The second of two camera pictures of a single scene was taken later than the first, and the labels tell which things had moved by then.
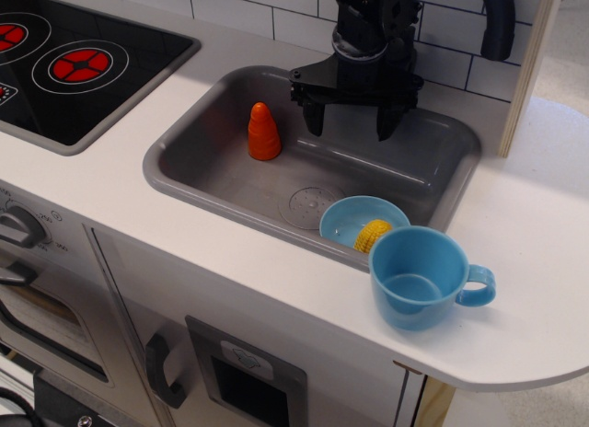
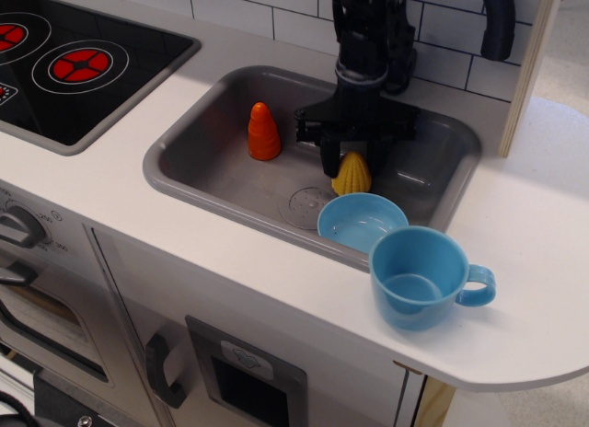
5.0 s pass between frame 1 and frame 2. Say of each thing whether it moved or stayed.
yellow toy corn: moved
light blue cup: stayed
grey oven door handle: stayed
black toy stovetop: stayed
